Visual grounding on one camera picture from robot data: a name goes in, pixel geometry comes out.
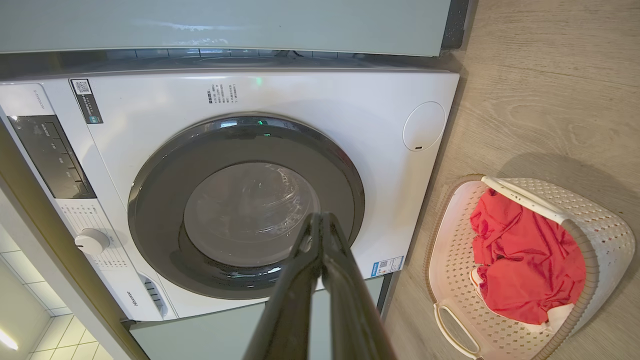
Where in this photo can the red garment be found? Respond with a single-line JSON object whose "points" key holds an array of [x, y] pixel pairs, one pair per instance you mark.
{"points": [[527, 267]]}

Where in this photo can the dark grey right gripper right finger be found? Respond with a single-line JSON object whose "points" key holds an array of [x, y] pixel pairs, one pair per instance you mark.
{"points": [[352, 310]]}

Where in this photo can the white front-load washing machine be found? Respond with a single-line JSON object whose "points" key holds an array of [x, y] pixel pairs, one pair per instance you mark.
{"points": [[150, 112]]}

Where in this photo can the dark round washing machine door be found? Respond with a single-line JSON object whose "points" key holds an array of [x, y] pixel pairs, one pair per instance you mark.
{"points": [[167, 200]]}

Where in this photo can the white perforated laundry basket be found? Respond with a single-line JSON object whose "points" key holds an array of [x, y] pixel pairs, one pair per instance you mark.
{"points": [[460, 280]]}

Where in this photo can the pale green cabinet door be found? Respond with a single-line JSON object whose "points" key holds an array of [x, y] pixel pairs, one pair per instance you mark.
{"points": [[210, 335]]}

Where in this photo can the white washing machine dial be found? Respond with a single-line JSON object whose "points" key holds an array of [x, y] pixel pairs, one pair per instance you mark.
{"points": [[92, 241]]}

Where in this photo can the pale green cabinet panel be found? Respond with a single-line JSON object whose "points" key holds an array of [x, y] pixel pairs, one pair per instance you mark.
{"points": [[220, 25]]}

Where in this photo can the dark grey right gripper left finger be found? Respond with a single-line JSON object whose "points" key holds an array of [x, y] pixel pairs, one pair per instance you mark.
{"points": [[287, 310]]}

